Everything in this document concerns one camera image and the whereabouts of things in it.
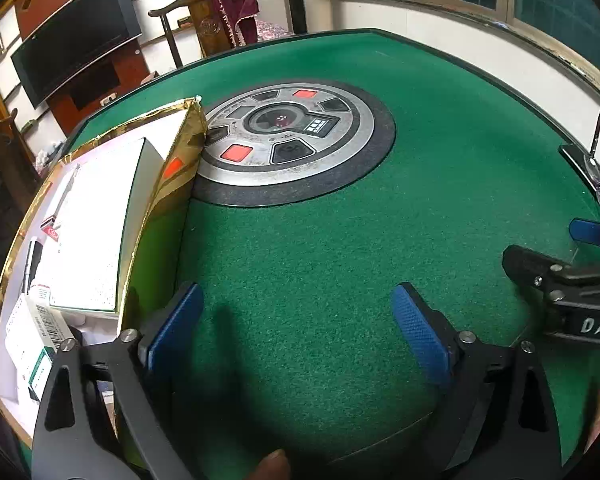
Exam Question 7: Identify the gold-edged white cardboard box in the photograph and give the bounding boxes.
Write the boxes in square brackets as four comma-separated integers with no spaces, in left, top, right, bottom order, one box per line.
[0,95,210,461]

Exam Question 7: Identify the large white box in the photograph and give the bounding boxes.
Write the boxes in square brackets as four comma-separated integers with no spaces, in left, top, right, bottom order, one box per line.
[45,137,163,317]

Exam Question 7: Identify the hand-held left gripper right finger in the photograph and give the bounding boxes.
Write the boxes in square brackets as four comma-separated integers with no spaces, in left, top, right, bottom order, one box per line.
[391,282,578,480]

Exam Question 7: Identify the round mahjong table control panel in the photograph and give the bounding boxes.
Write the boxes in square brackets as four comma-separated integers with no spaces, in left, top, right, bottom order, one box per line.
[190,79,397,207]

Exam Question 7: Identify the silver pen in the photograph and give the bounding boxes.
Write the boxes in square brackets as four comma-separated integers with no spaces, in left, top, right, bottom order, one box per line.
[50,162,81,228]

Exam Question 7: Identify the white barcoded medicine box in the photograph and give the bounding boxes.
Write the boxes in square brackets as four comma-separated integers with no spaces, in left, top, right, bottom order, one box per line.
[4,285,76,403]

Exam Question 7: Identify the person's left hand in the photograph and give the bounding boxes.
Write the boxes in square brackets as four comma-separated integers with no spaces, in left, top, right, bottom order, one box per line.
[250,449,292,480]

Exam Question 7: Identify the brown wooden wall panel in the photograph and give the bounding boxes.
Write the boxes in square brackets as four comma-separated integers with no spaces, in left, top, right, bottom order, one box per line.
[15,0,153,136]

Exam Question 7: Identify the black flat television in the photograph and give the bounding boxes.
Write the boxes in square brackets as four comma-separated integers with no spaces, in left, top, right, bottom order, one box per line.
[10,0,143,110]

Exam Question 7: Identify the red playing card box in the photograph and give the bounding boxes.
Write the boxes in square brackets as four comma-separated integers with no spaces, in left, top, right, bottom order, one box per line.
[40,215,62,242]

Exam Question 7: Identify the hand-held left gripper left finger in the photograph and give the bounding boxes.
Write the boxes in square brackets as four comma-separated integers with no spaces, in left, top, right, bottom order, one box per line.
[31,281,206,480]

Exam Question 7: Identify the maroon fringed cloth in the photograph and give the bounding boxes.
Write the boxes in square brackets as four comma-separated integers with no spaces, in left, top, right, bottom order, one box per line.
[210,0,261,48]

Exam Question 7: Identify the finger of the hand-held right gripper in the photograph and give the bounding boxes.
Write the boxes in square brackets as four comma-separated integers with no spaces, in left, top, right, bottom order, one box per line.
[502,244,600,292]
[569,217,600,252]

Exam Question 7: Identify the black marker with pink caps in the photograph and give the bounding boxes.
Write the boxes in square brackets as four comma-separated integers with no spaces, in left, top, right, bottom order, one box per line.
[20,240,43,295]

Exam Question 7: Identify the dark wooden chair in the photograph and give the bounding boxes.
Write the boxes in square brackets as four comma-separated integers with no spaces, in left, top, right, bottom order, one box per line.
[0,108,48,196]

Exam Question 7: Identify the pink floral cloth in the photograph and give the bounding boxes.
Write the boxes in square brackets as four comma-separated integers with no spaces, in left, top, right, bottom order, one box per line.
[254,19,296,42]

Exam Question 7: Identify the wooden chair with carved back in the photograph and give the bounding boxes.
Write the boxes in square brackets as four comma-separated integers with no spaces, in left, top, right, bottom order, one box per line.
[147,0,261,68]

